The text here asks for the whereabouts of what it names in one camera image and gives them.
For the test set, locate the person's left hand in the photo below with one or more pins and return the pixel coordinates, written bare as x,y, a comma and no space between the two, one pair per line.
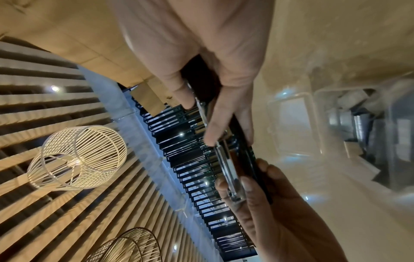
284,225

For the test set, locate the pile of staples strips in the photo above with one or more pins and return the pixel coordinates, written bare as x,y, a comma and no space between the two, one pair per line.
381,133

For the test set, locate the black stapler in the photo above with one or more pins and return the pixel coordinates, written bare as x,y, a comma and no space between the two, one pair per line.
241,158

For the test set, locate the clear plastic box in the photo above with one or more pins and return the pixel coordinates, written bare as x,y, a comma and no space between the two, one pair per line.
297,128

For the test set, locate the person's right hand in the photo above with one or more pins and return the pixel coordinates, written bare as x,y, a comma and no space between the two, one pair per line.
194,30

